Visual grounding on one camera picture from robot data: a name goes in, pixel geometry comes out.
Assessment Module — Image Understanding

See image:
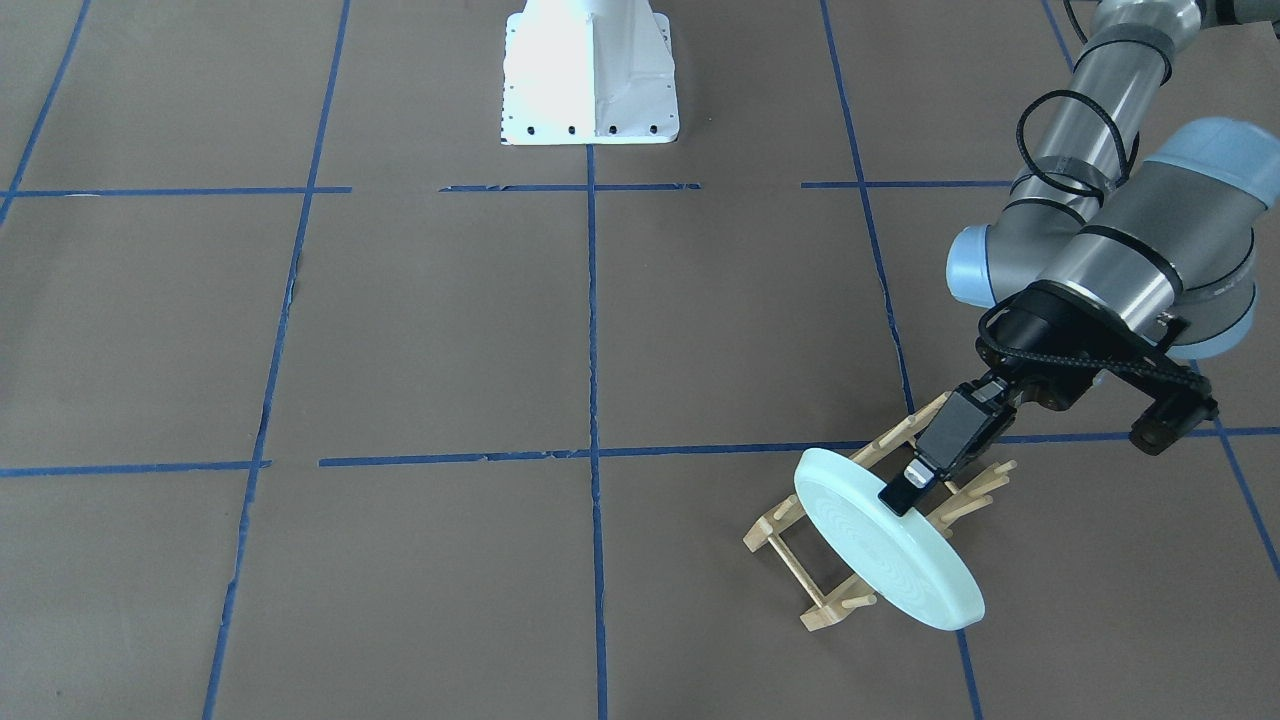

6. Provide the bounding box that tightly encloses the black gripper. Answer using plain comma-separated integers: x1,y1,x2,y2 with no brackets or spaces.
878,284,1151,518

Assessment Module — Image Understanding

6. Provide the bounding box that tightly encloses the light green plate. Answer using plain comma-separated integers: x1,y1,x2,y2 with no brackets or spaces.
794,448,986,632

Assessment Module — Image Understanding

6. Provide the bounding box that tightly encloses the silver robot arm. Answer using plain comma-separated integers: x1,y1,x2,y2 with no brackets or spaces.
878,1,1277,516

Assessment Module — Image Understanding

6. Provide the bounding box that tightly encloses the wooden plate rack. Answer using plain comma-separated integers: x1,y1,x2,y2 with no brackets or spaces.
742,395,1016,632

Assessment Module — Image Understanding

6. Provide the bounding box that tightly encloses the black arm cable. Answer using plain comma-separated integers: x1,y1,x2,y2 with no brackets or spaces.
1016,90,1140,199

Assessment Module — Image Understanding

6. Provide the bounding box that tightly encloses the white camera pillar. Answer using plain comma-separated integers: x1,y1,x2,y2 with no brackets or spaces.
500,1,681,146

